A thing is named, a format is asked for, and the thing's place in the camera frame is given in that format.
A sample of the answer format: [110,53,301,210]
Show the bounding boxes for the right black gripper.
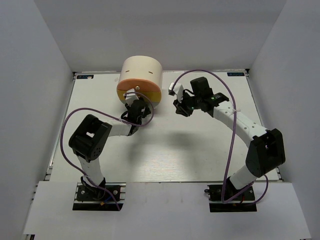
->
[174,91,202,117]

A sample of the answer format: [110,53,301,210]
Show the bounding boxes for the yellow drawer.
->
[117,90,162,103]

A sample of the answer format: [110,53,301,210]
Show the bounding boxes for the orange drawer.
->
[116,78,161,93]

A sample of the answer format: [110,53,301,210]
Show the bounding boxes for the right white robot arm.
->
[168,77,286,200]

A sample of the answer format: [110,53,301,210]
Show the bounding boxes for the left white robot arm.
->
[68,98,151,200]

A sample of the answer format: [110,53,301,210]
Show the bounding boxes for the cream round drawer organizer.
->
[118,55,163,92]

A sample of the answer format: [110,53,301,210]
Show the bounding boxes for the left blue label sticker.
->
[76,74,94,80]

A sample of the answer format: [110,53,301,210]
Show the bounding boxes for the blue label sticker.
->
[76,74,94,80]
[227,72,245,77]

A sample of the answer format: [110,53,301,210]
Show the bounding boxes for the right blue label sticker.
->
[227,72,245,77]

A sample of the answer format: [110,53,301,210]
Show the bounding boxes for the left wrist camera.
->
[123,88,139,106]

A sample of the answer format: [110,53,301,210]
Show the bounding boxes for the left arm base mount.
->
[72,183,126,212]

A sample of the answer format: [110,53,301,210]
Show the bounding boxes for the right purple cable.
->
[173,69,270,205]

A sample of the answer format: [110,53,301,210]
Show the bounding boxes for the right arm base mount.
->
[204,184,257,213]

